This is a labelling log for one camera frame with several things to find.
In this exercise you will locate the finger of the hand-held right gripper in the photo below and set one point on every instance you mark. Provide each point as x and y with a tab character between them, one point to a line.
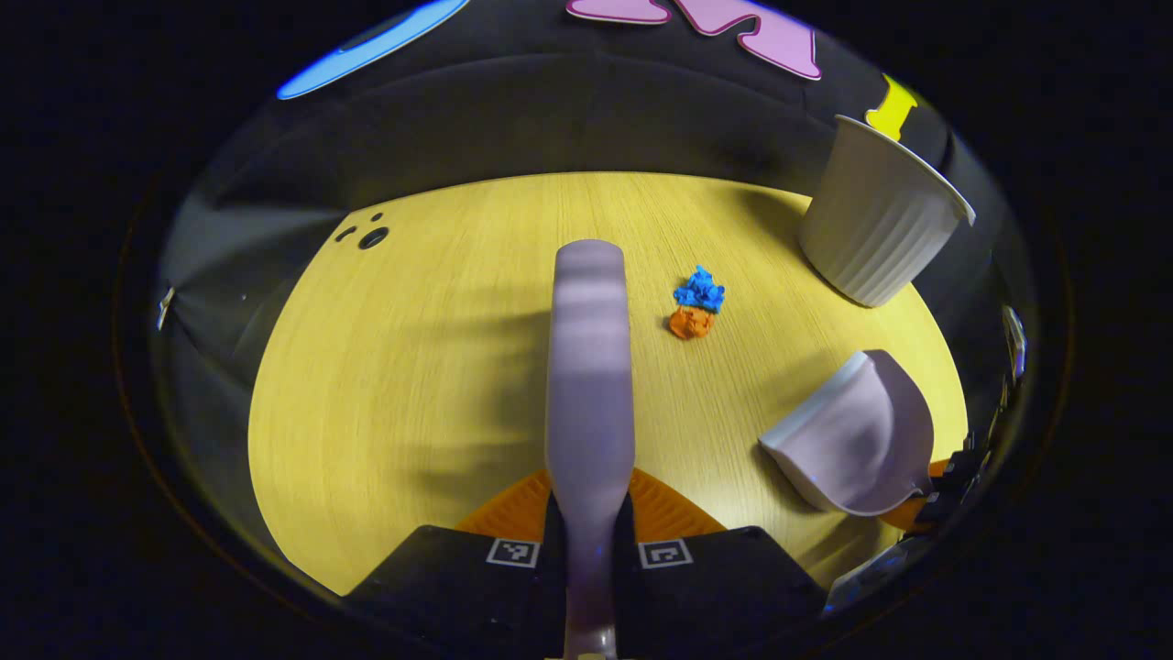
948	486

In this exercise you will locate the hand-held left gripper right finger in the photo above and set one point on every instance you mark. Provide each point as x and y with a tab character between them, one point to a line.
715	587

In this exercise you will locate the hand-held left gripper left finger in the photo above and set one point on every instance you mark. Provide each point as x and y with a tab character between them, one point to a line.
458	587

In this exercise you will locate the pink dustpan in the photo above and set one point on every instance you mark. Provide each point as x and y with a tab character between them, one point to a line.
861	440

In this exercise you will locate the small pink broom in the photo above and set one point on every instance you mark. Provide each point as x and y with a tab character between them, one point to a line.
591	385

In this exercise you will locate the orange paper trash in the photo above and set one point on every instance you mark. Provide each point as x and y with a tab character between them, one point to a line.
691	323

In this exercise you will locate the white ribbed garbage bin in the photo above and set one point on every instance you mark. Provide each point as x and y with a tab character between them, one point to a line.
875	220

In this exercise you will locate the blue paper trash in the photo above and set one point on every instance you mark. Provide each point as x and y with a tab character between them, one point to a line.
700	291

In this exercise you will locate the yellow wooden desktop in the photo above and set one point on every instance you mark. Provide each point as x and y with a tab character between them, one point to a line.
412	367

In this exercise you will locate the silver metal clip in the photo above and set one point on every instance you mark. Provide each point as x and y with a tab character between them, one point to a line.
166	307

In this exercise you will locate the black backdrop cloth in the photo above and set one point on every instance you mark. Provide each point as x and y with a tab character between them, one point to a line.
550	110

